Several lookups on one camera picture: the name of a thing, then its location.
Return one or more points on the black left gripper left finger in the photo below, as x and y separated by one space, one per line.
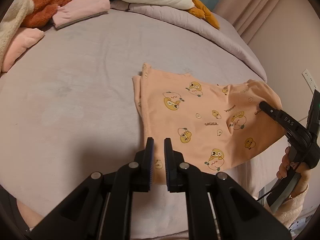
100 207

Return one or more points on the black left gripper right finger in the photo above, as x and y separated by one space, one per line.
217 206

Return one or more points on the peach cartoon print garment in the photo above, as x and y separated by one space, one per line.
215 127

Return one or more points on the cream fleece sleeve forearm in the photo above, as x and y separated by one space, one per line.
289 211

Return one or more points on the right hand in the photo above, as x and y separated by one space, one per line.
302 169

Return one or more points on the white power strip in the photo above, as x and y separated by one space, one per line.
310 80

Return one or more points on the lilac folded duvet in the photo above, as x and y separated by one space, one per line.
226 37

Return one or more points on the pink beige curtain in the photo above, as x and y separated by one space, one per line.
246 16

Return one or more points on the light pink small garment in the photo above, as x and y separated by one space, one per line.
23 40

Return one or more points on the pink folded garment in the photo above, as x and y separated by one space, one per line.
78 10

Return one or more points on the cream fluffy garment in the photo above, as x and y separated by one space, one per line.
12 20

